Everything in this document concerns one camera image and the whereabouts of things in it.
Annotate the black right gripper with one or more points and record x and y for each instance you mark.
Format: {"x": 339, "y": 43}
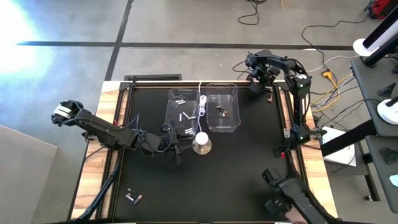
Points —
{"x": 261, "y": 67}

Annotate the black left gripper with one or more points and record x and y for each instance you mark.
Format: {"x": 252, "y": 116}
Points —
{"x": 155, "y": 144}

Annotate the clear plastic bin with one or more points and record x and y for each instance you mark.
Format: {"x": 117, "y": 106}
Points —
{"x": 174, "y": 124}
{"x": 214, "y": 124}

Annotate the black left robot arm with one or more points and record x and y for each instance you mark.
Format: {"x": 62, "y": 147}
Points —
{"x": 102, "y": 130}

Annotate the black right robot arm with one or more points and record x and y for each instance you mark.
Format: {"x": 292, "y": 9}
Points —
{"x": 301, "y": 105}

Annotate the brass lamp base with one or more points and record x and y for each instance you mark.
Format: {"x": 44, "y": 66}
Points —
{"x": 202, "y": 151}

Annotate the white light bulb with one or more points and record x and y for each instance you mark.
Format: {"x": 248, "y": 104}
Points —
{"x": 202, "y": 137}

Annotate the black table mat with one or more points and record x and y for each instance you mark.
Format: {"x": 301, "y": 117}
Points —
{"x": 217, "y": 186}

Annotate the yellow power plug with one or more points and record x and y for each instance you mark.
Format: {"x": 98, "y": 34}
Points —
{"x": 327, "y": 74}

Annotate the white box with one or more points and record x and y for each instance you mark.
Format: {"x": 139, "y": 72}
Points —
{"x": 339, "y": 152}

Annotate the black side table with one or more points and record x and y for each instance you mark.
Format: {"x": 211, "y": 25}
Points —
{"x": 367, "y": 93}
{"x": 382, "y": 193}

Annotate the white round base stand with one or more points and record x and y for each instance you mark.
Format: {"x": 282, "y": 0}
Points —
{"x": 360, "y": 48}
{"x": 387, "y": 113}

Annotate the person's hand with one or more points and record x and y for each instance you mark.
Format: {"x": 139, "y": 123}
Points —
{"x": 293, "y": 217}

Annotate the red tool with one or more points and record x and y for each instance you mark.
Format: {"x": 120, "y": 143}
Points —
{"x": 382, "y": 7}

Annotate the teal paper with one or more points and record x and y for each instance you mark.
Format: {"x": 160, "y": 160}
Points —
{"x": 394, "y": 181}

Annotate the grey board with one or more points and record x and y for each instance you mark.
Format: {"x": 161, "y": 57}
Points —
{"x": 21, "y": 180}

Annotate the silver metal bracket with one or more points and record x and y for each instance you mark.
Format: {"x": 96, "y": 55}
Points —
{"x": 287, "y": 132}

